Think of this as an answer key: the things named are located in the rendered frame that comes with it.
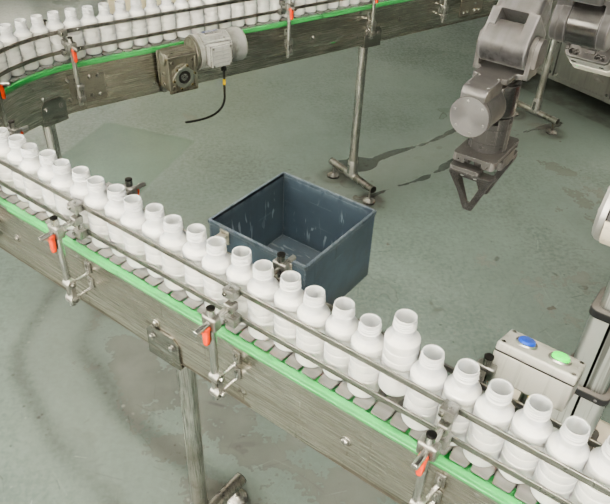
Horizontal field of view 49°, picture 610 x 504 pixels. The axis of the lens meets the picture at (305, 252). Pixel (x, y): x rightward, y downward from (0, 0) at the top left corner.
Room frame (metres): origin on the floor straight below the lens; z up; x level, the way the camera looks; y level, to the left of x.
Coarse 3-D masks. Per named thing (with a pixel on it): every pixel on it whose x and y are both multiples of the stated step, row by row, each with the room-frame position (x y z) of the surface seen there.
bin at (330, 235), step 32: (256, 192) 1.56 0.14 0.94; (288, 192) 1.65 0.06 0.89; (320, 192) 1.59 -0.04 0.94; (224, 224) 1.46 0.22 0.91; (256, 224) 1.56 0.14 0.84; (288, 224) 1.65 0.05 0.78; (320, 224) 1.58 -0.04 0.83; (352, 224) 1.52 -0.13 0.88; (256, 256) 1.32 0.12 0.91; (288, 256) 1.55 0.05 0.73; (320, 256) 1.28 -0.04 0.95; (352, 256) 1.41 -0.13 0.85; (352, 288) 1.42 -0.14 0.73
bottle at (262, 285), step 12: (264, 264) 0.98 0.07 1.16; (264, 276) 0.95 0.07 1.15; (252, 288) 0.95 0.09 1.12; (264, 288) 0.94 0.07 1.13; (276, 288) 0.95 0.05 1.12; (264, 300) 0.94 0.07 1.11; (252, 312) 0.94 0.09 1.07; (264, 312) 0.93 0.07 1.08; (264, 324) 0.94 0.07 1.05; (264, 336) 0.93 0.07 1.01
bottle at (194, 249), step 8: (192, 224) 1.08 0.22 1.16; (200, 224) 1.08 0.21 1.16; (192, 232) 1.08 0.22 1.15; (200, 232) 1.08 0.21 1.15; (192, 240) 1.05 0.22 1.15; (200, 240) 1.06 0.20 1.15; (184, 248) 1.06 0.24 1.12; (192, 248) 1.05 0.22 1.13; (200, 248) 1.05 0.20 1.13; (184, 256) 1.05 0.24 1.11; (192, 256) 1.04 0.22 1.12; (200, 256) 1.04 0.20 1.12; (200, 264) 1.04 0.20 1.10; (184, 272) 1.06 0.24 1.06; (192, 272) 1.04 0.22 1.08; (192, 280) 1.04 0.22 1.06; (200, 280) 1.04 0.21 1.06; (200, 288) 1.04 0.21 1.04; (192, 296) 1.04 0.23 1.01
